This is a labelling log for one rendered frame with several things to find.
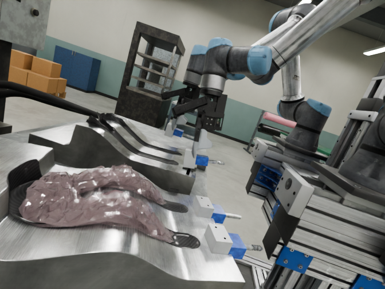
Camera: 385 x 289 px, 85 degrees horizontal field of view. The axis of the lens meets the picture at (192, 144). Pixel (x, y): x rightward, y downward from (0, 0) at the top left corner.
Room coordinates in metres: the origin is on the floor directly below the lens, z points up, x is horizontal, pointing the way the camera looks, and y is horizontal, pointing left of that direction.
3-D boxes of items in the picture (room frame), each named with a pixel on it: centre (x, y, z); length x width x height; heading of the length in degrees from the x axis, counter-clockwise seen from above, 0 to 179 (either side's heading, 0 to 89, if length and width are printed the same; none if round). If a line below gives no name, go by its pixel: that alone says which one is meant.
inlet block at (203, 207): (0.49, -0.12, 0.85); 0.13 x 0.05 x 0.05; 108
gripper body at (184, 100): (0.93, 0.08, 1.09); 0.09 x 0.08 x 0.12; 91
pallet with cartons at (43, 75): (4.42, 3.78, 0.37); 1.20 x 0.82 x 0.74; 99
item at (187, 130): (5.28, 0.35, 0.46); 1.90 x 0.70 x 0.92; 1
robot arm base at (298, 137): (1.07, -0.51, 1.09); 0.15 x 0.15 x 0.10
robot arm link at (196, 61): (0.93, 0.09, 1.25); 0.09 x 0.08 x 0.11; 115
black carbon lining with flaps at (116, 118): (0.69, 0.20, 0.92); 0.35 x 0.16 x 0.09; 91
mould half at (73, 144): (0.70, 0.21, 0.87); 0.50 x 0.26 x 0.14; 91
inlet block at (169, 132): (0.93, 0.07, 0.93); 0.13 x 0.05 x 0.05; 91
